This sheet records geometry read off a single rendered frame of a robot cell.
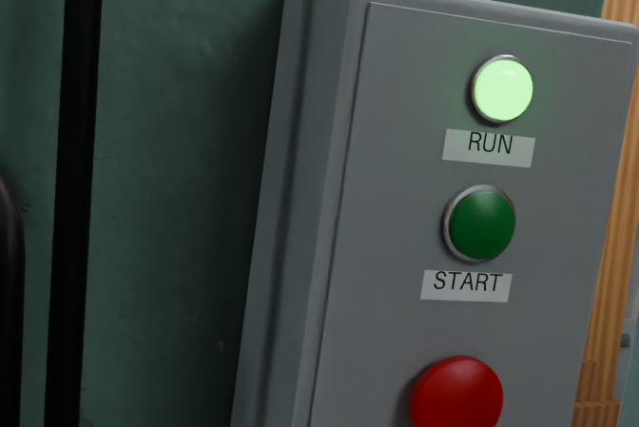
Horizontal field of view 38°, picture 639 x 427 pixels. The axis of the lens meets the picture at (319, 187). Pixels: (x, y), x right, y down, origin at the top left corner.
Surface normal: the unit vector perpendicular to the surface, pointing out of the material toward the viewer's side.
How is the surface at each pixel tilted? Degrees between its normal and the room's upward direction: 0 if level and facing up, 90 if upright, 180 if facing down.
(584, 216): 90
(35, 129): 90
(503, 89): 90
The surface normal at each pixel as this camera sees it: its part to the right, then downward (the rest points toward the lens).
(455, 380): 0.30, 0.04
